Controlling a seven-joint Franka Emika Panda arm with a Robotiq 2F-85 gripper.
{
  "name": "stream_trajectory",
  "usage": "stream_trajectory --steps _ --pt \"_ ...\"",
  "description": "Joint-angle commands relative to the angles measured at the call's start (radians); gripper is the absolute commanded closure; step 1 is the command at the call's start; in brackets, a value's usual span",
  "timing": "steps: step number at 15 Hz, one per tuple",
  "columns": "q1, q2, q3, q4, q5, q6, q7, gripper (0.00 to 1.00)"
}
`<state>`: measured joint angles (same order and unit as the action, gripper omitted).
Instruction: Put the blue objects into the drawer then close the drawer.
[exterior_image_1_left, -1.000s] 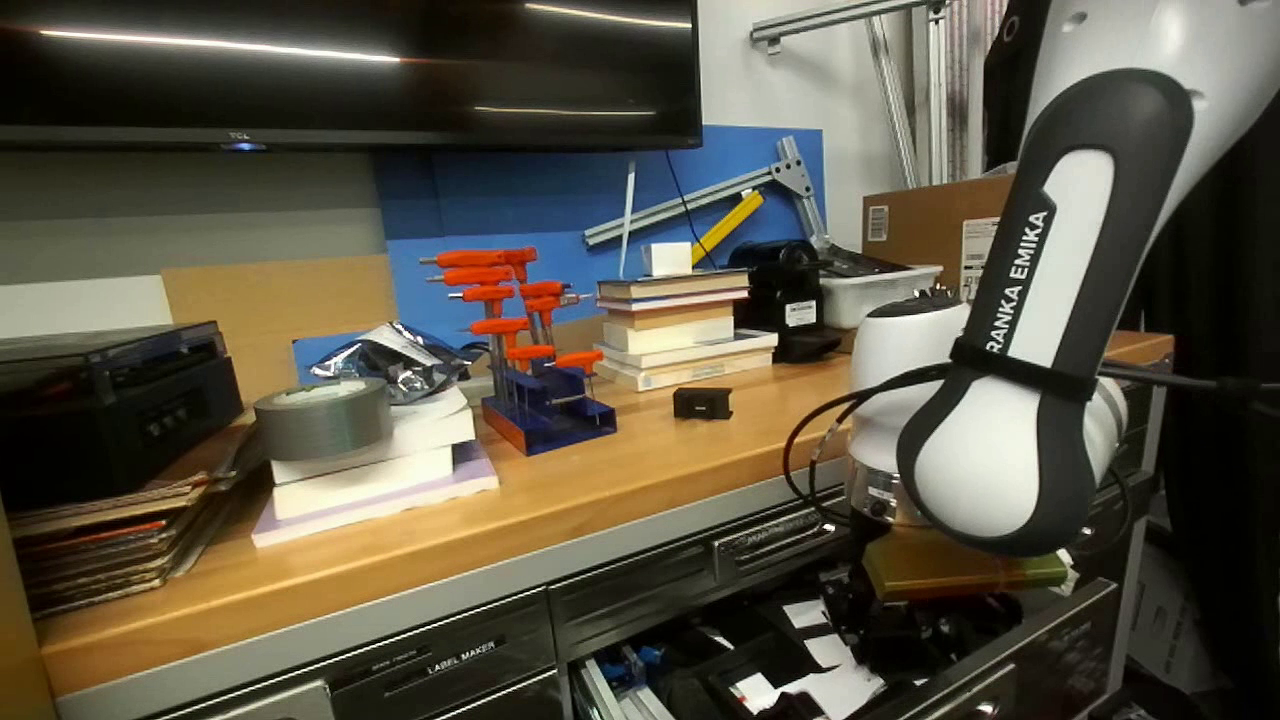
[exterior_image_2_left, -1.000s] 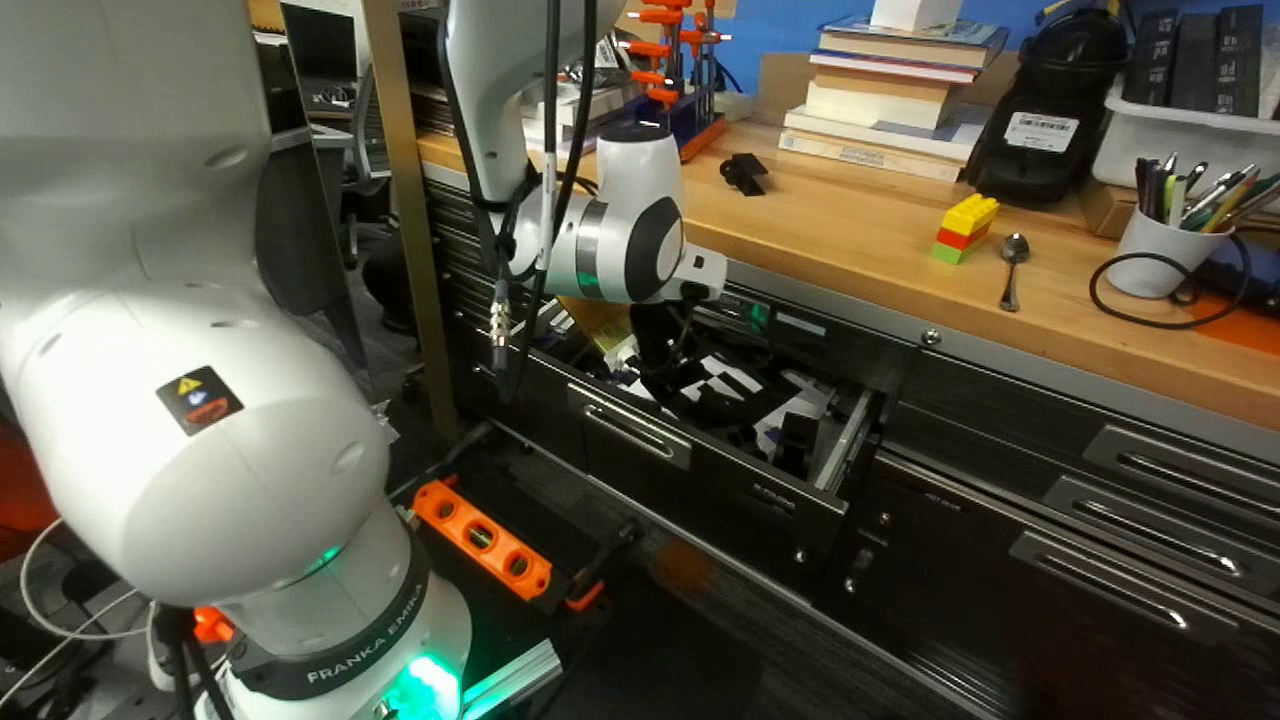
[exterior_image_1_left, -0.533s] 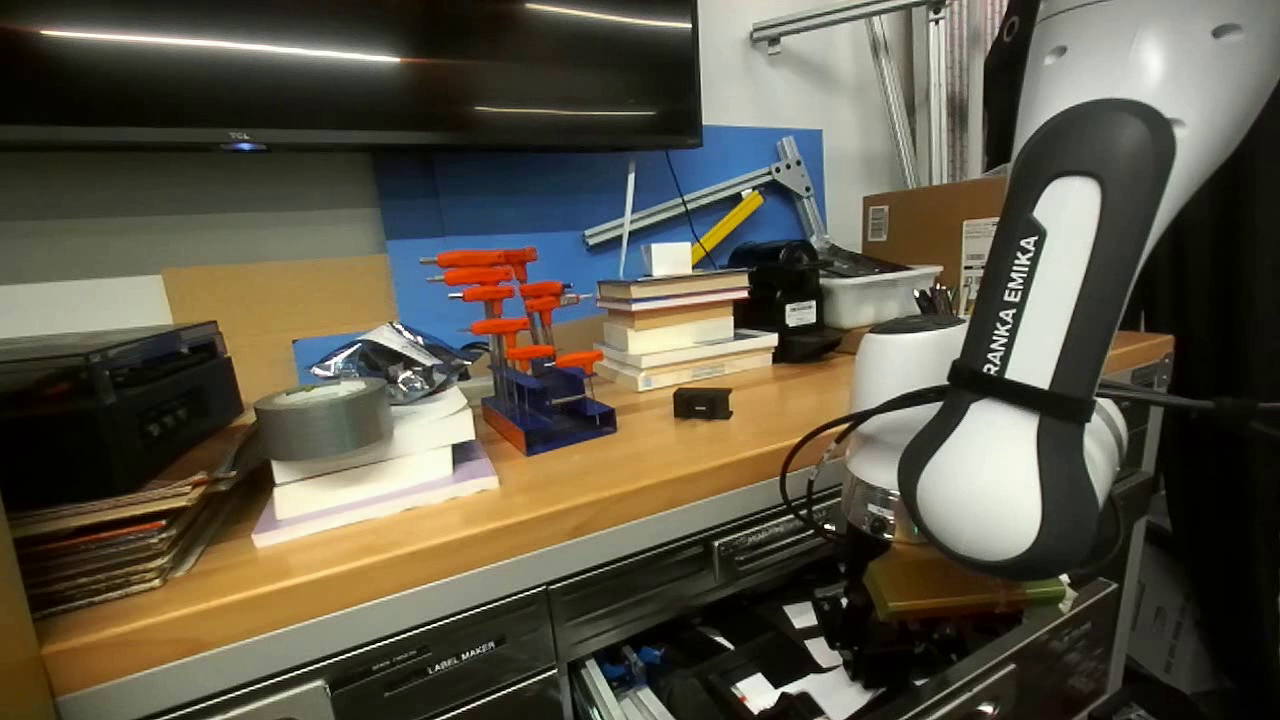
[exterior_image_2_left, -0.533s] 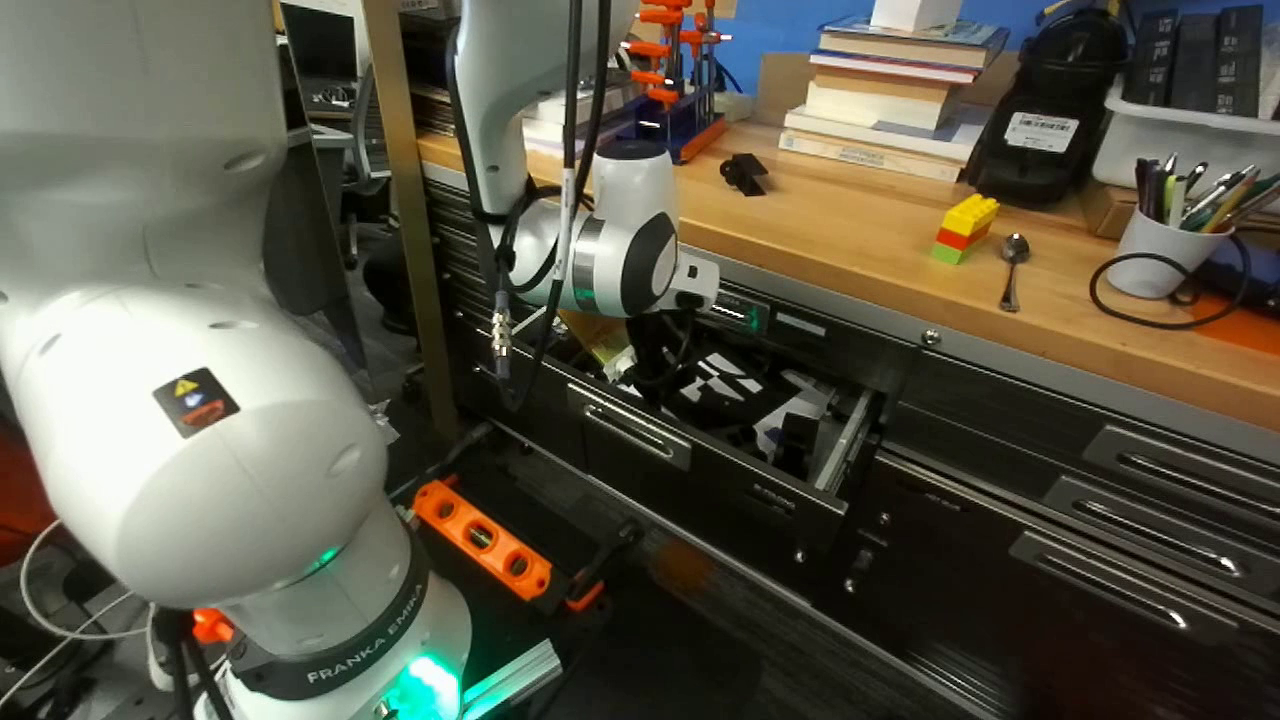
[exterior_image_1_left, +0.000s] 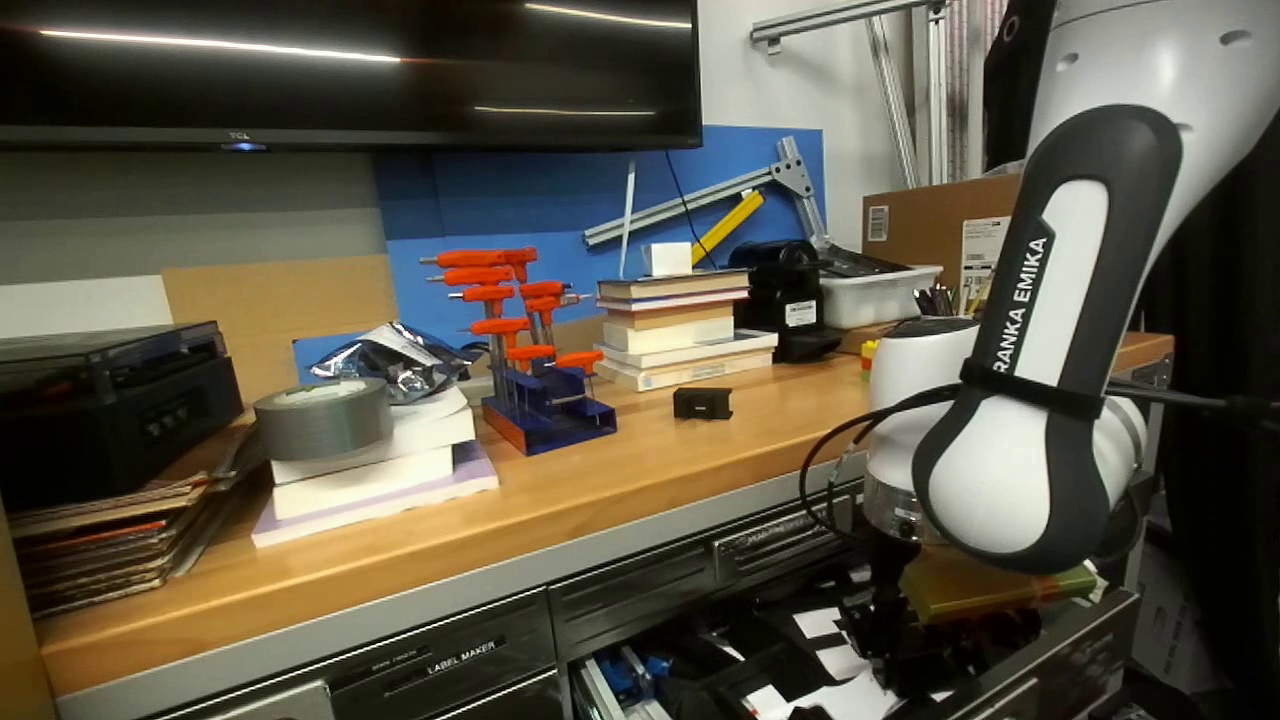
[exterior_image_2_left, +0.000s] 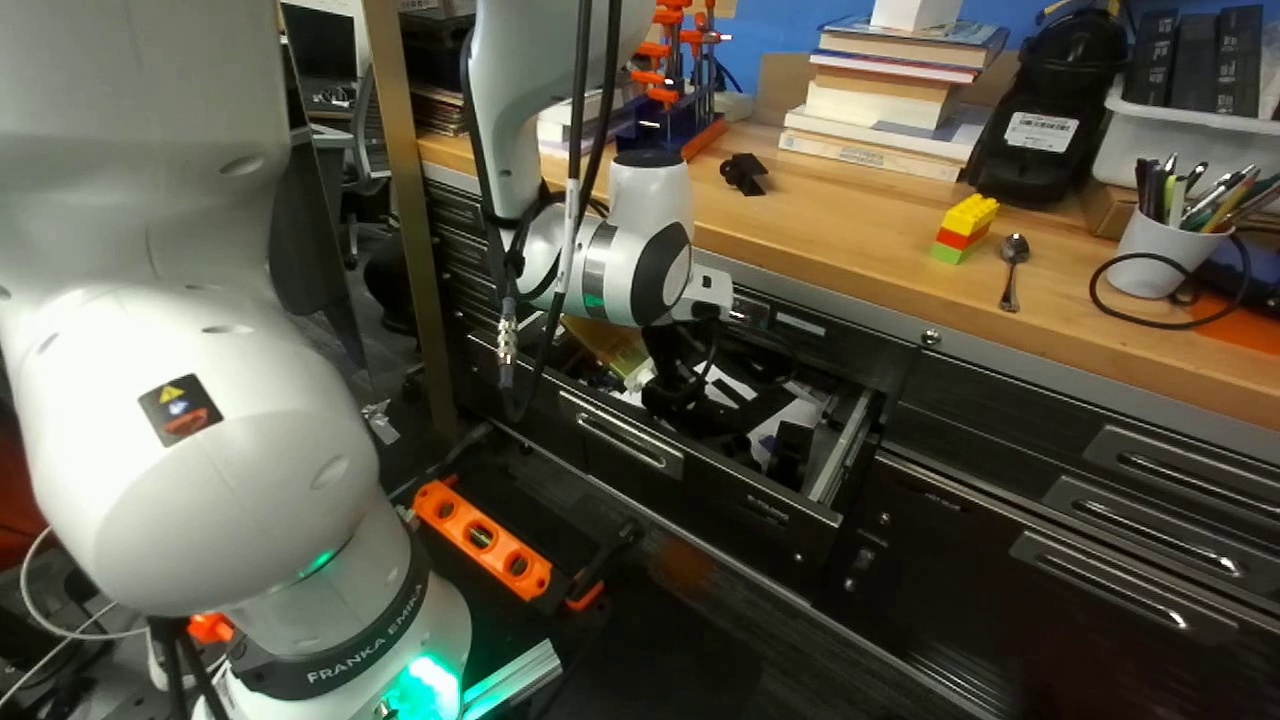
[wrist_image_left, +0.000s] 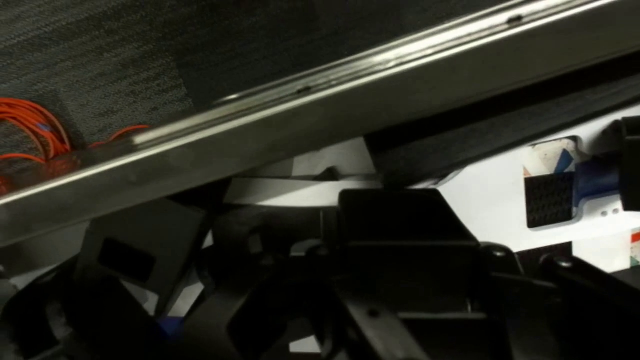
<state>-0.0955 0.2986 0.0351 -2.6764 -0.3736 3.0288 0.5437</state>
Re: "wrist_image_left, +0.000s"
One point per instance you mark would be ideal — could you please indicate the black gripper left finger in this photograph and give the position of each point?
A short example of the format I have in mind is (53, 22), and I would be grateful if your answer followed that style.
(332, 321)

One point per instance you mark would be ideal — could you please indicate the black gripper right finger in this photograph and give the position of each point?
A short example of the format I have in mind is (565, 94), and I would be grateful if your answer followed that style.
(553, 306)

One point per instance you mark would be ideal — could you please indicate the black plastic block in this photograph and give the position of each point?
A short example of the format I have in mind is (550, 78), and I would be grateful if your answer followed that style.
(401, 220)

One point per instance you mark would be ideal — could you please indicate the gray metal tool drawer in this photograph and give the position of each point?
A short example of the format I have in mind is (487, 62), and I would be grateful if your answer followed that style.
(332, 113)

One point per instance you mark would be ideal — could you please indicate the black textured pad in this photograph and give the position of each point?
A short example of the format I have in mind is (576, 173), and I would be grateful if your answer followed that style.
(549, 200)

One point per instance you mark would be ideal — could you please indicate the white box with colour print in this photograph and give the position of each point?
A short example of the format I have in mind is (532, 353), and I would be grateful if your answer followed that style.
(634, 236)

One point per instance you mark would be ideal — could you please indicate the white box with labels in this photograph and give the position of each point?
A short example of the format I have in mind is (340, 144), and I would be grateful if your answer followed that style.
(493, 200)

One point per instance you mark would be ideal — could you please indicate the blue plastic piece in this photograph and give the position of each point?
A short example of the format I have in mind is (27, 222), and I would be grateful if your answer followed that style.
(593, 187)

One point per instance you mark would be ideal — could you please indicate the white flat plate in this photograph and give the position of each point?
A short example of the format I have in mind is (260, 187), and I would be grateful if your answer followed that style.
(300, 191)

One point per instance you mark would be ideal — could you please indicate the black box part with hole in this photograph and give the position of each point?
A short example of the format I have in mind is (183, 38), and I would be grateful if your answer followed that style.
(153, 232)

